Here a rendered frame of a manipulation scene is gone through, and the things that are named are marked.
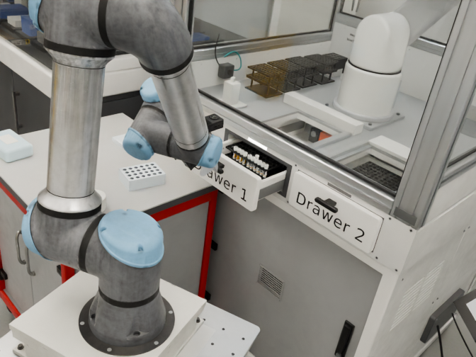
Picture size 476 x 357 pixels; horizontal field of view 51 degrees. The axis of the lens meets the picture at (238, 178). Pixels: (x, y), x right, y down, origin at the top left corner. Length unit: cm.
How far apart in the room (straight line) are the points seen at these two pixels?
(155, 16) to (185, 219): 98
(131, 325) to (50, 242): 21
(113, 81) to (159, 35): 135
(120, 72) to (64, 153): 126
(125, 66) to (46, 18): 129
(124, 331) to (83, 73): 47
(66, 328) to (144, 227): 26
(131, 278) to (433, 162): 72
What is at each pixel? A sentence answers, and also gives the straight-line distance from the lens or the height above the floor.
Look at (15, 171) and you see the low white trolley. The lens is 172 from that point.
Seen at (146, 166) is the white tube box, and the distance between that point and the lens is 165.
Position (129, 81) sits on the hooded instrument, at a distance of 219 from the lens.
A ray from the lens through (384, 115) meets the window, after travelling 129.
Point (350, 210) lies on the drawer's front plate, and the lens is 138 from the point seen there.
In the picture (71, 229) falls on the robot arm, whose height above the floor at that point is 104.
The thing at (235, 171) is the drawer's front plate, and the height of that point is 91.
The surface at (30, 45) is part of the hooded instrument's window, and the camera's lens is 222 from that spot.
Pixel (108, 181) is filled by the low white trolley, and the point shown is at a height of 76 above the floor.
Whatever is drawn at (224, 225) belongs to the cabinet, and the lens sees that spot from 182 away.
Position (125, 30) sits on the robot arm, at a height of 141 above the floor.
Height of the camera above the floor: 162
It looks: 30 degrees down
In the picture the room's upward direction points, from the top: 8 degrees clockwise
